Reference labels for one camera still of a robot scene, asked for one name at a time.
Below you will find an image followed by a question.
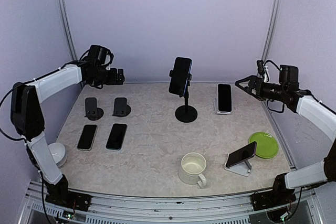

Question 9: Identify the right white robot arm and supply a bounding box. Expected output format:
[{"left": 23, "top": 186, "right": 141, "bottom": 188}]
[{"left": 235, "top": 71, "right": 335, "bottom": 206}]

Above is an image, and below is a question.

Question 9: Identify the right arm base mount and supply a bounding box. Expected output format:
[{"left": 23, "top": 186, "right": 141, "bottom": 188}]
[{"left": 250, "top": 189, "right": 296, "bottom": 211}]

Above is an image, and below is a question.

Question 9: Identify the front aluminium rail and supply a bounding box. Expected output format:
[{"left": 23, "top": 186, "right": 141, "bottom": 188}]
[{"left": 14, "top": 181, "right": 326, "bottom": 223}]

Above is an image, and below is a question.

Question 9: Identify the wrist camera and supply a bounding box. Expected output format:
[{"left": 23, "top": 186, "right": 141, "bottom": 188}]
[
  {"left": 84, "top": 45, "right": 114, "bottom": 67},
  {"left": 279, "top": 65, "right": 299, "bottom": 84}
]

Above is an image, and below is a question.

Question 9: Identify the dark grey phone stand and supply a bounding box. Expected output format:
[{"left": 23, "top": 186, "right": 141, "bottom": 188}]
[{"left": 113, "top": 97, "right": 131, "bottom": 117}]

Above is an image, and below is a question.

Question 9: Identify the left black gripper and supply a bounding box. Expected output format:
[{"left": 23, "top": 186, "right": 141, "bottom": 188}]
[{"left": 90, "top": 66, "right": 125, "bottom": 86}]

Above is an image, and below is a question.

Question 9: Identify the black phone blue edge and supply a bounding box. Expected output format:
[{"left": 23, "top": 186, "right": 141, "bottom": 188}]
[{"left": 169, "top": 57, "right": 192, "bottom": 97}]

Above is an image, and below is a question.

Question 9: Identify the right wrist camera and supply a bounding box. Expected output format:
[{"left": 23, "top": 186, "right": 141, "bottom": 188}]
[{"left": 279, "top": 65, "right": 299, "bottom": 84}]

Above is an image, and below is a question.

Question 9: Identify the grey round-base phone stand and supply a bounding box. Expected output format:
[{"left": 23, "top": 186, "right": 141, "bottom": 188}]
[{"left": 85, "top": 97, "right": 104, "bottom": 121}]

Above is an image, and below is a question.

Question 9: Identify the white upright phone stand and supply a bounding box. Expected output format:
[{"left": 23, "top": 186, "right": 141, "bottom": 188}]
[{"left": 213, "top": 98, "right": 234, "bottom": 115}]

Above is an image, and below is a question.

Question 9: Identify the aluminium frame post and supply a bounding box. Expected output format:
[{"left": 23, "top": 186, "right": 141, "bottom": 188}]
[
  {"left": 261, "top": 0, "right": 281, "bottom": 62},
  {"left": 57, "top": 0, "right": 78, "bottom": 61}
]

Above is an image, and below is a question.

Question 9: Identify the right aluminium frame post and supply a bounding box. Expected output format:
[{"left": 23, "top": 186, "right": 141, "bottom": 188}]
[{"left": 261, "top": 0, "right": 281, "bottom": 62}]

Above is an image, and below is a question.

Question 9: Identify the purple phone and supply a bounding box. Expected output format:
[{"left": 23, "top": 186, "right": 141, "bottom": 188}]
[{"left": 225, "top": 141, "right": 257, "bottom": 168}]

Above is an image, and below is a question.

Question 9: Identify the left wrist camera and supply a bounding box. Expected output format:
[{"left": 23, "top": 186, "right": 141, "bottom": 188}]
[{"left": 84, "top": 45, "right": 114, "bottom": 67}]

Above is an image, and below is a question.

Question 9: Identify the black phone white edge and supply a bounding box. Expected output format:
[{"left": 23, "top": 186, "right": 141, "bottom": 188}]
[{"left": 77, "top": 124, "right": 98, "bottom": 151}]

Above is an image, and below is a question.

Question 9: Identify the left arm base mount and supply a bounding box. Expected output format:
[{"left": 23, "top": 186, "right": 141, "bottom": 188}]
[{"left": 45, "top": 191, "right": 92, "bottom": 212}]

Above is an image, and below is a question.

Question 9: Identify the white ribbed mug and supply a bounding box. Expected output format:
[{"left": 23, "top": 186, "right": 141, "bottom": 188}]
[{"left": 178, "top": 152, "right": 207, "bottom": 188}]

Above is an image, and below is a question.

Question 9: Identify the left aluminium frame post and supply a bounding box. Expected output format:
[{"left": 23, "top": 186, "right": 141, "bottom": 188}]
[{"left": 57, "top": 0, "right": 78, "bottom": 61}]

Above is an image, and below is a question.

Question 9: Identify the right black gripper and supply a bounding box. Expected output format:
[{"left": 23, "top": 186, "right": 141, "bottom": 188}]
[{"left": 235, "top": 74, "right": 287, "bottom": 101}]

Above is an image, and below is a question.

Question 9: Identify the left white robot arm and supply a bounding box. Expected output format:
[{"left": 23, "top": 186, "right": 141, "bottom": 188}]
[{"left": 8, "top": 61, "right": 125, "bottom": 206}]

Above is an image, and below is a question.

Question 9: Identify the black phone landscape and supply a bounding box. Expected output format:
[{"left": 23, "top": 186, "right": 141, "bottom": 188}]
[{"left": 106, "top": 123, "right": 127, "bottom": 150}]

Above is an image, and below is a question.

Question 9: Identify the white bowl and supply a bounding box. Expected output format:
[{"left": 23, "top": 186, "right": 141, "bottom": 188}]
[{"left": 48, "top": 143, "right": 67, "bottom": 167}]

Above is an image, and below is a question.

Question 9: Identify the white folding phone stand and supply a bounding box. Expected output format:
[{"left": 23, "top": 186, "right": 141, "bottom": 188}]
[{"left": 224, "top": 160, "right": 252, "bottom": 177}]

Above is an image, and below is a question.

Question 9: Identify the black phone white case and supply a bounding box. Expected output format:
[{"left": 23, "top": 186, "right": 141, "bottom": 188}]
[{"left": 217, "top": 83, "right": 232, "bottom": 113}]

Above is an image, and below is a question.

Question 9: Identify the tall black clamp stand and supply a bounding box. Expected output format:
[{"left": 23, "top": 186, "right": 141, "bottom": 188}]
[{"left": 169, "top": 69, "right": 197, "bottom": 123}]

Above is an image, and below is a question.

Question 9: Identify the green plate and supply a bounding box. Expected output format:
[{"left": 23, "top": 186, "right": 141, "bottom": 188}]
[{"left": 249, "top": 132, "right": 279, "bottom": 159}]

